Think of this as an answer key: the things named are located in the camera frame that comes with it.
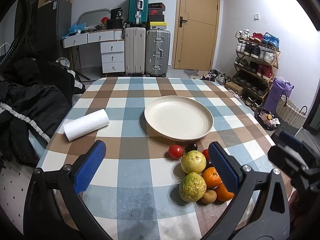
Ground orange mandarin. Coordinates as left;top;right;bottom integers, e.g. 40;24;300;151
202;167;222;189
215;183;234;202

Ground brown kiwi fruit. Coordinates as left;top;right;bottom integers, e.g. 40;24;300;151
201;190;217;204

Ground yellow-green guava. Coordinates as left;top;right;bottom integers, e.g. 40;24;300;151
181;150;207;174

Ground wrinkled green guava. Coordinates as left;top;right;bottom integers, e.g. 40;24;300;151
179;172;207;202

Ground red tomato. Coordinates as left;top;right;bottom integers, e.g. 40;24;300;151
168;145;184;159
202;149;210;160

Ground woven basket bag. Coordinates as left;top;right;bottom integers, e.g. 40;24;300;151
276;91;308;135

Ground black bowl basket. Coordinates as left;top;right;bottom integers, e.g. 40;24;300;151
254;108;280;131

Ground dark purple plum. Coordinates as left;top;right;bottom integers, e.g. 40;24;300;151
185;143;198;152

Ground white paper towel roll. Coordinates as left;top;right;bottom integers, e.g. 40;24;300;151
63;109;110;141

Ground purple bag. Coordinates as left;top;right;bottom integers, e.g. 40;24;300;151
263;77;294;114

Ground checkered tablecloth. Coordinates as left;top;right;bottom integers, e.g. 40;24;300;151
38;77;273;239

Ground cream round plate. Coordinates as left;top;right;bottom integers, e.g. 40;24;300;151
144;95;214;141

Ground wooden shoe rack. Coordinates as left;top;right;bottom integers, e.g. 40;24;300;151
233;37;281;103

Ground black clothes pile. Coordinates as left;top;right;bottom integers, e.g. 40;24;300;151
1;57;85;167

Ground white drawer desk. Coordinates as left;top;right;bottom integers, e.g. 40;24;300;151
62;29;125;74

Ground beige suitcase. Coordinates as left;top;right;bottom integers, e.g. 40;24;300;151
124;27;146;75

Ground silver grey suitcase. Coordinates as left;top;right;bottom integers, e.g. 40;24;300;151
145;29;170;77

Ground wooden door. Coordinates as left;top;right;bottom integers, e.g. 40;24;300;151
172;0;220;71

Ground dark grey cabinet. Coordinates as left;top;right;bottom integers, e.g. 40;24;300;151
36;0;72;62

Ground stacked shoe boxes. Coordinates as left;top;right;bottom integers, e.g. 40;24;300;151
148;2;167;30

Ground teal suitcase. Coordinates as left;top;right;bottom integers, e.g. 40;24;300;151
127;0;149;28

